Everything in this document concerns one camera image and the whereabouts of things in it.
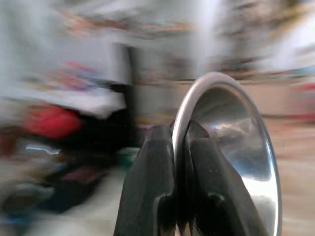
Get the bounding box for red bag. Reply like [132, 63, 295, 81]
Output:
[23, 107, 84, 141]

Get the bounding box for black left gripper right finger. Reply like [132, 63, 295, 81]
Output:
[176, 121, 269, 236]

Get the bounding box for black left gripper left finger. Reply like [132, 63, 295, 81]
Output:
[117, 125, 178, 236]

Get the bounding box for shiny steel bowl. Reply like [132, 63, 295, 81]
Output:
[171, 73, 283, 236]

